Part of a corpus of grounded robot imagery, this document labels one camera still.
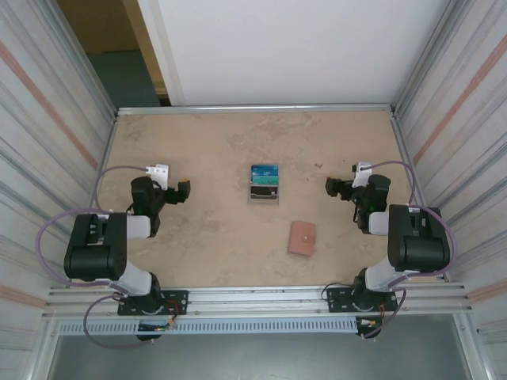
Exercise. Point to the clear acrylic card stand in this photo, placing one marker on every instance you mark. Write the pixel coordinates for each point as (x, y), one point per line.
(264, 201)

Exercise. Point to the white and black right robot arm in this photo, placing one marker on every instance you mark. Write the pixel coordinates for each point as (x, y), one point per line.
(420, 245)

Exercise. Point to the teal credit card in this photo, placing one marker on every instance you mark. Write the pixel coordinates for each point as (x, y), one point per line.
(265, 181)

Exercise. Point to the blue credit card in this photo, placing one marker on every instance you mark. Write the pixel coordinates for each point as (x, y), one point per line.
(265, 172)

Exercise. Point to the black credit card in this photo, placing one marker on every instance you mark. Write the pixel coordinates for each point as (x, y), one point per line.
(263, 192)

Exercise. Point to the corrugated plastic side panel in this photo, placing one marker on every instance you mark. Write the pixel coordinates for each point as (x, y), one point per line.
(467, 138)
(39, 138)

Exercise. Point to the brown wooden door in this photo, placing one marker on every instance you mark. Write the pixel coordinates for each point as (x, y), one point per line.
(103, 23)

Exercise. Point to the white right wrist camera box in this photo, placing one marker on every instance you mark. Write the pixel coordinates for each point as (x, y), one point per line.
(362, 176)

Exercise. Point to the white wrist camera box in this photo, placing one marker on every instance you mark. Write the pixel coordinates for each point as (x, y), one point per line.
(362, 176)
(161, 174)

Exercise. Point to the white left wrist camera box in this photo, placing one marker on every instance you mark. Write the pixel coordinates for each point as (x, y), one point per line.
(161, 174)

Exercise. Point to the aluminium table side rail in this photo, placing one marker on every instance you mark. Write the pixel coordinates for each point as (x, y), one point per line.
(405, 154)
(107, 148)

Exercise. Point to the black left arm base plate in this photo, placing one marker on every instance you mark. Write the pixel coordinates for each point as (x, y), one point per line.
(178, 301)

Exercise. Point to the aluminium table edge rail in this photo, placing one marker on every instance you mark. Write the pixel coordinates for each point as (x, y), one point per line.
(257, 109)

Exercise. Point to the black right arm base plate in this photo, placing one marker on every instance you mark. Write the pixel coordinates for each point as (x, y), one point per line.
(336, 301)

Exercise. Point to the long aluminium mounting rail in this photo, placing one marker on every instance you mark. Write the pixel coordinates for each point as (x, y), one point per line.
(257, 301)

